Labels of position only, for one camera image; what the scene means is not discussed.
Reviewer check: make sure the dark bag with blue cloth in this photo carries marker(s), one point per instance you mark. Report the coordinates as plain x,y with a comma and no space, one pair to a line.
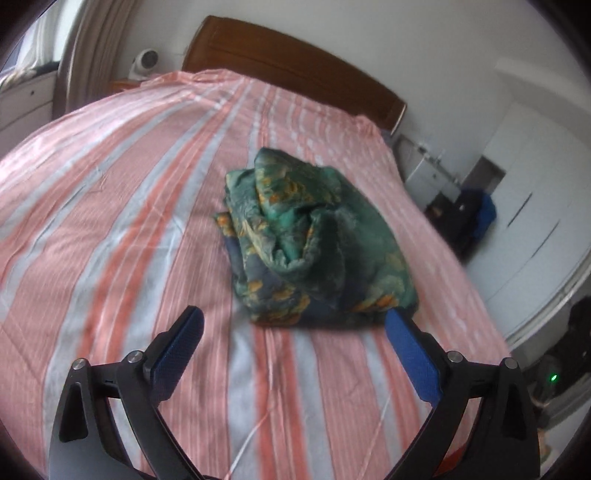
466,217

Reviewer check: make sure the green floral garment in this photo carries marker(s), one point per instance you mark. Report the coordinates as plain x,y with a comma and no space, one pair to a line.
351,240

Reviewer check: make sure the white round fan heater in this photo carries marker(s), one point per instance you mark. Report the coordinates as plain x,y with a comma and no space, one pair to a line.
144,63

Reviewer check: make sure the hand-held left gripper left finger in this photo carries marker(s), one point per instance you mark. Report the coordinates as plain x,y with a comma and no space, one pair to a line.
178,350

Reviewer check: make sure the pink striped bed sheet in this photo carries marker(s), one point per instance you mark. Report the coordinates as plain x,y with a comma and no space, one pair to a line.
115,184

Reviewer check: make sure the white wardrobe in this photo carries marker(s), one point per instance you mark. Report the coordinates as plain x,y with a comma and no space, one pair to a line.
531,184

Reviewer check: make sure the white bedside cabinet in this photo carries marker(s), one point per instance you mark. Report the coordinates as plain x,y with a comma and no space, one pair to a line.
429,177

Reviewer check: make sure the beige curtain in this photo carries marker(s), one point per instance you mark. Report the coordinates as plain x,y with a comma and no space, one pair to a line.
92,46

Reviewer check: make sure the brown wooden nightstand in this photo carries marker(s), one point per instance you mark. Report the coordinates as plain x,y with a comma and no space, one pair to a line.
127,85

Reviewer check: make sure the brown wooden headboard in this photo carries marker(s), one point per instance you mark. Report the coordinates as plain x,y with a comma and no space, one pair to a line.
300,69

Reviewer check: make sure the white drawer unit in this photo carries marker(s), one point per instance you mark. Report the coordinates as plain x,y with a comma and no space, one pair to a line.
27,101

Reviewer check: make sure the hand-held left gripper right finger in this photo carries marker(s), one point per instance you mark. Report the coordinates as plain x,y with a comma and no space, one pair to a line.
413,355

